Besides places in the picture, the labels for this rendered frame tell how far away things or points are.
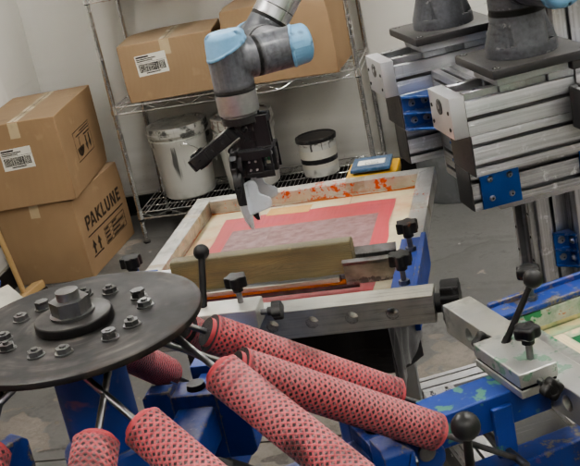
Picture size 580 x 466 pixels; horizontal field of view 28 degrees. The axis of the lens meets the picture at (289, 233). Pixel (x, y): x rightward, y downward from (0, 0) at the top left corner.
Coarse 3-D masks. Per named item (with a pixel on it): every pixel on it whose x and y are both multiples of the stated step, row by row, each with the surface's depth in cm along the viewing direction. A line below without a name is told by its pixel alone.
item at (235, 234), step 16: (224, 224) 273; (240, 224) 270; (256, 224) 268; (272, 224) 266; (288, 224) 263; (224, 240) 261; (240, 240) 259; (256, 240) 257; (272, 240) 255; (288, 240) 253
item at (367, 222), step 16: (320, 208) 269; (336, 208) 267; (352, 208) 265; (368, 208) 263; (384, 208) 260; (304, 224) 261; (320, 224) 259; (336, 224) 257; (352, 224) 255; (368, 224) 253; (384, 224) 251; (304, 240) 251; (352, 240) 245; (368, 240) 243; (384, 240) 241; (352, 288) 220; (368, 288) 219
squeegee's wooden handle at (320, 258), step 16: (320, 240) 218; (336, 240) 216; (192, 256) 223; (208, 256) 222; (224, 256) 220; (240, 256) 220; (256, 256) 219; (272, 256) 218; (288, 256) 218; (304, 256) 217; (320, 256) 217; (336, 256) 216; (352, 256) 216; (176, 272) 223; (192, 272) 223; (208, 272) 222; (224, 272) 221; (256, 272) 220; (272, 272) 220; (288, 272) 219; (304, 272) 218; (320, 272) 218; (336, 272) 217; (208, 288) 223
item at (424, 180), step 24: (432, 168) 269; (288, 192) 275; (312, 192) 274; (336, 192) 273; (360, 192) 272; (432, 192) 258; (192, 216) 271; (168, 240) 258; (192, 240) 264; (168, 264) 246; (312, 336) 204
